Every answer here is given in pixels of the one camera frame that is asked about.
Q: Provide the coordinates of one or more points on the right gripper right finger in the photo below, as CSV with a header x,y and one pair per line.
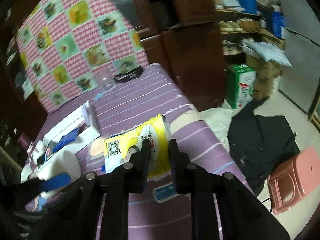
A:
x,y
187,177

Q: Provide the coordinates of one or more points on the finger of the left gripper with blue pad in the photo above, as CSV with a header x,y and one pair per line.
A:
x,y
54,183

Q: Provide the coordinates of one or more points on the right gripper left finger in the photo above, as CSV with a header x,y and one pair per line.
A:
x,y
132,177

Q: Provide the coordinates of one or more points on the white paper towel roll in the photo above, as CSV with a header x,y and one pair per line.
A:
x,y
62,162

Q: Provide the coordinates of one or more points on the yellow tissue pack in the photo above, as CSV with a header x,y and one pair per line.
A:
x,y
118,149

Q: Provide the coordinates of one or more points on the white black plush toy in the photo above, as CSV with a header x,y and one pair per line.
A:
x,y
34,161

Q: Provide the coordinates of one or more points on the blue printed sachet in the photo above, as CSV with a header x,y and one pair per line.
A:
x,y
66,139

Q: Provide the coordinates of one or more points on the small bandage packet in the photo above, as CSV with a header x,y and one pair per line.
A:
x,y
164,193

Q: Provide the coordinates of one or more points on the purple patterned tablecloth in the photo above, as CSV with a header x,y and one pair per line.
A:
x,y
127,106

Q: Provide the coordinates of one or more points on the white shallow box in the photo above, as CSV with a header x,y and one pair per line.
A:
x,y
82,122

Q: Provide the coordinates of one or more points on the dark garment on floor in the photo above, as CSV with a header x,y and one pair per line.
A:
x,y
259,144

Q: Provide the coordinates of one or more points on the black clip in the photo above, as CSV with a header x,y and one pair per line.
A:
x,y
128,76

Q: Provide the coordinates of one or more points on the clear glass cup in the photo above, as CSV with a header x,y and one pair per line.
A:
x,y
104,78

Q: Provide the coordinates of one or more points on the pink plastic stool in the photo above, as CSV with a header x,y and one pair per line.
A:
x,y
293,180

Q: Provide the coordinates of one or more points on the green white carton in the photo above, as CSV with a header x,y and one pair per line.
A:
x,y
240,81

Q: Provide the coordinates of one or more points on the checkered fruit pattern cushion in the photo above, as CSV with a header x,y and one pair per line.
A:
x,y
65,44

